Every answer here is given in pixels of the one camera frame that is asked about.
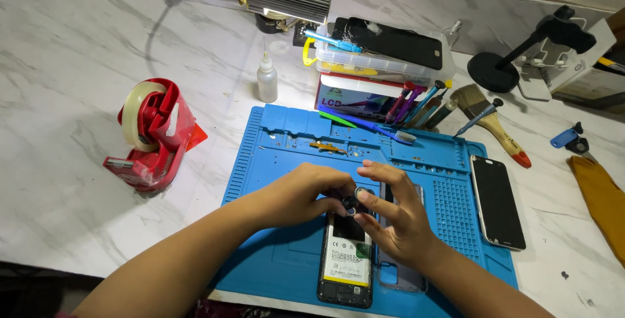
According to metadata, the small black camera module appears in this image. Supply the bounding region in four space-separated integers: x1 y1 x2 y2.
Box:
341 187 376 219

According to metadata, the clear plastic storage box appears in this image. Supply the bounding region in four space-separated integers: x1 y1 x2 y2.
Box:
314 24 458 88

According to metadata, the yellow plastic loop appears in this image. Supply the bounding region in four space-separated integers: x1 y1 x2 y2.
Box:
302 37 319 68

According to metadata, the purple handled screwdriver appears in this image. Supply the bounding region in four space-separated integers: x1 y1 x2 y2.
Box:
393 85 428 125

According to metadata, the black phone stand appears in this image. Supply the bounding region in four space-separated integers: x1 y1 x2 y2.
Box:
467 5 598 94

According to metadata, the mustard yellow cloth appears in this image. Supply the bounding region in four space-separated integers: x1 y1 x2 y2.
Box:
567 155 625 270

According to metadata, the red and white carton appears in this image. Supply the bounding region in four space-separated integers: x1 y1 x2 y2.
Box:
314 73 426 123

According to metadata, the black phone display panel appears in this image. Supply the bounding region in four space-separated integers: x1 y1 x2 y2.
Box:
331 16 444 71

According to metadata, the wooden paintbrush with red tip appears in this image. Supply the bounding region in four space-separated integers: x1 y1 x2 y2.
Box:
450 83 532 169

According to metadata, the smartphone with black screen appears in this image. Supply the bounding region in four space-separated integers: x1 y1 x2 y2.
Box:
470 155 527 252

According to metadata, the person's right hand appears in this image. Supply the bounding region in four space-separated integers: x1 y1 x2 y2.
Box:
354 159 440 271

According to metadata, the dark cardboard box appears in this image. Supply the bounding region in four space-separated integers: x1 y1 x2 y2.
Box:
552 56 625 115

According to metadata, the light blue screwdriver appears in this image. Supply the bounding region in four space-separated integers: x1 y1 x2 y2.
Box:
304 29 363 54

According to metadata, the person's left hand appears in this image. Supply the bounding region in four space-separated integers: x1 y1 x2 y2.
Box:
253 162 358 232

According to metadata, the blue key tag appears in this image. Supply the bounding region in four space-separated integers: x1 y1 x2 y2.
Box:
550 128 580 149

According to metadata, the green plastic pry tool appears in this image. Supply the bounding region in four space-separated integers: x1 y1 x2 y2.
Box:
318 110 357 130

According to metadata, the opened smartphone with battery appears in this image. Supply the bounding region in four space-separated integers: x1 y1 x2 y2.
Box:
316 188 378 309

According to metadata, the red handled screwdriver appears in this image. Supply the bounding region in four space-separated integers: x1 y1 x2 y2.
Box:
385 81 417 124

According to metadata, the dark green handled screwdriver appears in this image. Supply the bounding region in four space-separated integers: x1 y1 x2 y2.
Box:
425 99 459 131

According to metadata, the transparent phone back cover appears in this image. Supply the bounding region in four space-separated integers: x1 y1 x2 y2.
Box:
377 183 429 294

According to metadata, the blue silicone repair mat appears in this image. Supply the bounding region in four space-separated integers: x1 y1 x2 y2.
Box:
211 104 519 318

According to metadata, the small clear glass bottle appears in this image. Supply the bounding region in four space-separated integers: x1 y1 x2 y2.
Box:
441 19 464 48

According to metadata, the red tape dispenser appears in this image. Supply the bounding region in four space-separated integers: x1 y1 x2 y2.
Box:
102 78 209 195

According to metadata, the white cardboard box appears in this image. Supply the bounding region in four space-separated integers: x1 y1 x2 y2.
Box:
517 17 618 102

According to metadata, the blue toothbrush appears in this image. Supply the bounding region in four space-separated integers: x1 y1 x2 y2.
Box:
318 105 418 146

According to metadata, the blue handled screwdriver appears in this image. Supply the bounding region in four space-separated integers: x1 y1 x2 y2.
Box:
404 80 446 125

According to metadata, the white needle squeeze bottle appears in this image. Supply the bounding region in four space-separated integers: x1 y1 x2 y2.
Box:
257 35 278 104

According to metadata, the orange handled screwdriver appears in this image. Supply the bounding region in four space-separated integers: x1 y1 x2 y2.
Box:
414 80 453 128

